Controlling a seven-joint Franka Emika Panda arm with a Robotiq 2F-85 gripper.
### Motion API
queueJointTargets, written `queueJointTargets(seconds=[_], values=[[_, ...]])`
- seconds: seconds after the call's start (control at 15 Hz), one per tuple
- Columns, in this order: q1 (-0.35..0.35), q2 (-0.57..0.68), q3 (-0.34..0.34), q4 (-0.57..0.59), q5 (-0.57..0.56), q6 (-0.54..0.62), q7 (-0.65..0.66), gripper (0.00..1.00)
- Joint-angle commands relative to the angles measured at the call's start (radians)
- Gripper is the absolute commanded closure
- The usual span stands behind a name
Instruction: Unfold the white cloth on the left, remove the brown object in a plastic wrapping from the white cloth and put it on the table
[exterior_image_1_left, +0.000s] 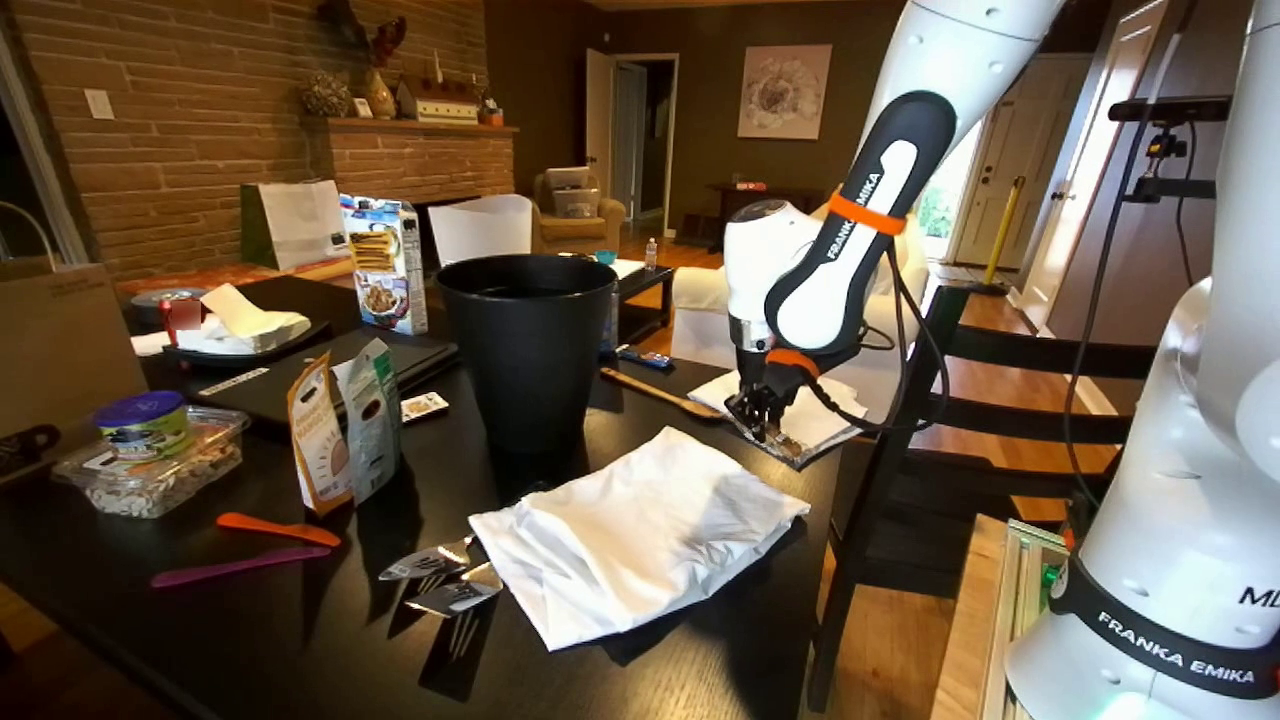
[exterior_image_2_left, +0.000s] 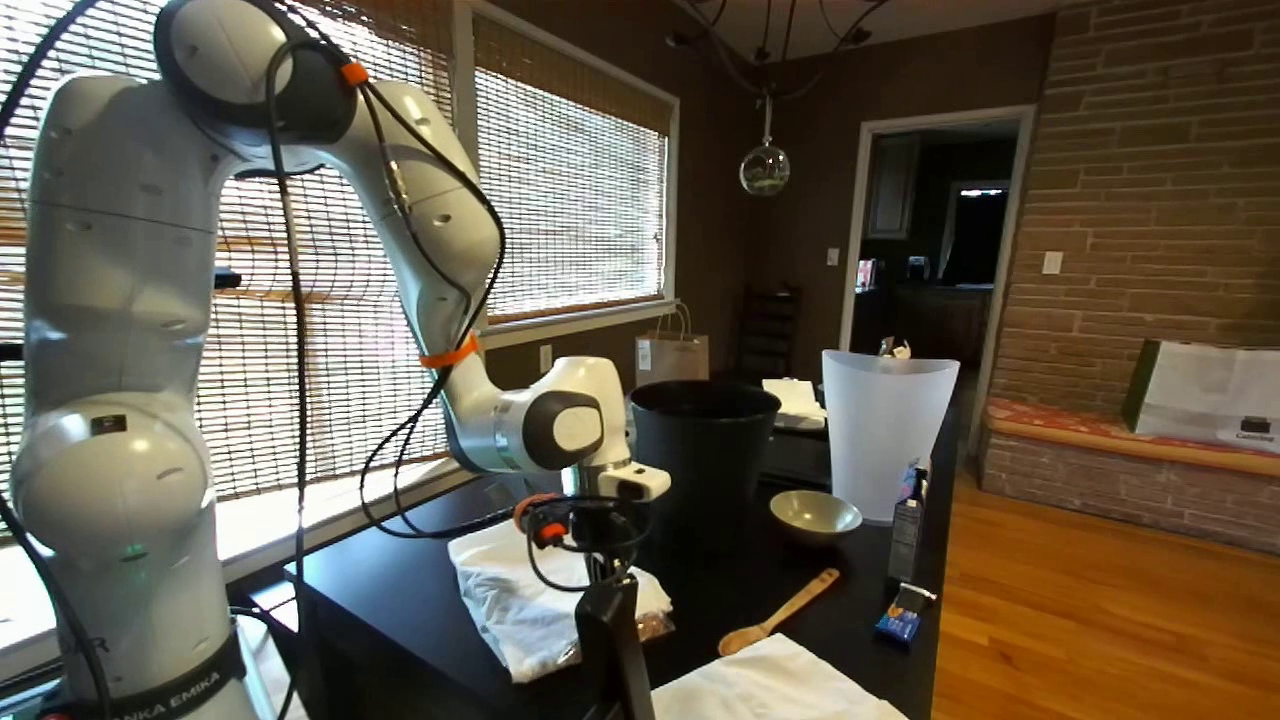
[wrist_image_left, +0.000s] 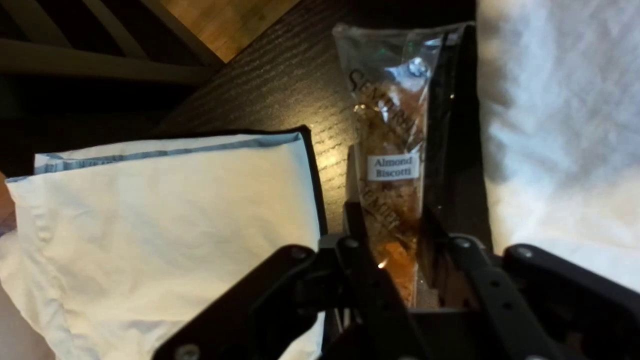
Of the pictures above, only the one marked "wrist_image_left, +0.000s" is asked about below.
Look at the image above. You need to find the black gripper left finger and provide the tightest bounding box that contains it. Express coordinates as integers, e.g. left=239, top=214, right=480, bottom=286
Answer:
left=149, top=198, right=416, bottom=360

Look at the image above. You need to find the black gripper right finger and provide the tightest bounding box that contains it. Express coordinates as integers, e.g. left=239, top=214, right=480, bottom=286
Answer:
left=416, top=216, right=640, bottom=360

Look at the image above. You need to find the biscotti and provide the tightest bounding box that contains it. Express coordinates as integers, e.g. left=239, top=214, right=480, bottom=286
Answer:
left=329, top=19, right=471, bottom=312

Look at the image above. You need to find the folded white cloth blue stripe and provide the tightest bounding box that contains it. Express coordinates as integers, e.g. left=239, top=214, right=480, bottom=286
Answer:
left=0, top=130, right=325, bottom=360

